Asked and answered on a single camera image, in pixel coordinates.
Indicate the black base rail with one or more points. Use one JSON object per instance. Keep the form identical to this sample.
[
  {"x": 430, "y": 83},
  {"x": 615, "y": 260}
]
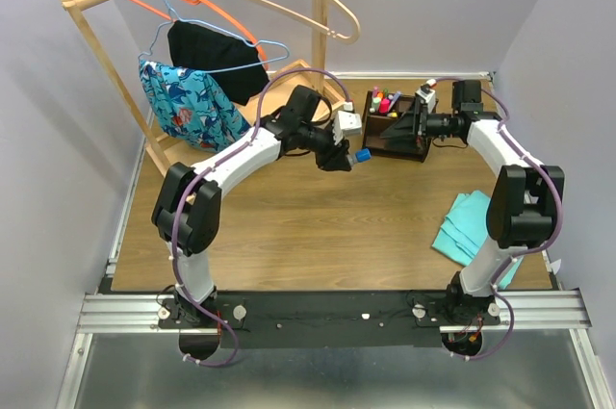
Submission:
[{"x": 295, "y": 319}]

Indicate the green cap white marker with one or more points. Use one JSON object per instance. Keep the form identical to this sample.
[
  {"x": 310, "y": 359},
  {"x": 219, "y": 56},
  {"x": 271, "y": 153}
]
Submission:
[{"x": 375, "y": 104}]

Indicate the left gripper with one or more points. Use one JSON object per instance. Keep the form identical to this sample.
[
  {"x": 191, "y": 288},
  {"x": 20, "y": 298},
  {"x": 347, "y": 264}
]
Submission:
[{"x": 335, "y": 157}]

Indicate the black garment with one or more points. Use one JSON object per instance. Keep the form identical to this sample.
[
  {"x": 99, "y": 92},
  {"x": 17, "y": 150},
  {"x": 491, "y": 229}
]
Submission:
[{"x": 235, "y": 66}]

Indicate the wooden clothes rack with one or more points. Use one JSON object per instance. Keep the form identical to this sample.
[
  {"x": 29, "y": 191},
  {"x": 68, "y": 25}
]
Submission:
[{"x": 162, "y": 149}]

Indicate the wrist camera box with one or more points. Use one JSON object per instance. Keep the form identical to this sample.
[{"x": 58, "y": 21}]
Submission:
[
  {"x": 346, "y": 124},
  {"x": 426, "y": 96}
]

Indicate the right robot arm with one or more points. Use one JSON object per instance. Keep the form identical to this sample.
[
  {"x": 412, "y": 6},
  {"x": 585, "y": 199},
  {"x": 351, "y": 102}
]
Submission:
[{"x": 524, "y": 215}]

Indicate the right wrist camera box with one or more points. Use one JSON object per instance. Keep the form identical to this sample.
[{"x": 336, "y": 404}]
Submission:
[{"x": 426, "y": 96}]

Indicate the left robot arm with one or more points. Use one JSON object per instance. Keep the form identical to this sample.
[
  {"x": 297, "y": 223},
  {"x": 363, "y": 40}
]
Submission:
[{"x": 188, "y": 208}]

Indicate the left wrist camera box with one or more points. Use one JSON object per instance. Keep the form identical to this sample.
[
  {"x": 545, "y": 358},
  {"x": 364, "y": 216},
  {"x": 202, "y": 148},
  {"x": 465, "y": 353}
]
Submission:
[{"x": 346, "y": 124}]

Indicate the teal folded cloth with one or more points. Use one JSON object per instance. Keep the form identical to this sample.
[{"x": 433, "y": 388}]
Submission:
[{"x": 463, "y": 237}]

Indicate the purple cap white marker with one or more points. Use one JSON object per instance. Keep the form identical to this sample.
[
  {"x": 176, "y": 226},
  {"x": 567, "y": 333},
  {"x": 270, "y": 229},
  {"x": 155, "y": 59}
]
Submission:
[{"x": 394, "y": 100}]

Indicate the light blue wire hanger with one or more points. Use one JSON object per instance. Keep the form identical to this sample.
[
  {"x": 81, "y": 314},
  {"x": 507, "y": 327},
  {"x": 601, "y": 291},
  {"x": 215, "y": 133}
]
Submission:
[{"x": 269, "y": 51}]

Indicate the pink black highlighter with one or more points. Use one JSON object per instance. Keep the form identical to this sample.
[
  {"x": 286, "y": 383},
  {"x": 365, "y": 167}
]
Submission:
[{"x": 384, "y": 106}]

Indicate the blue patterned shorts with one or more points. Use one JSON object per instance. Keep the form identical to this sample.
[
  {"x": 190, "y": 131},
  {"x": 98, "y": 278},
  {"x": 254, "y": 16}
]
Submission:
[{"x": 191, "y": 106}]

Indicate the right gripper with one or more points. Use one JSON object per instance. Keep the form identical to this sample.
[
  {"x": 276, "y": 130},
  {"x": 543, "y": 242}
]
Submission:
[{"x": 407, "y": 127}]

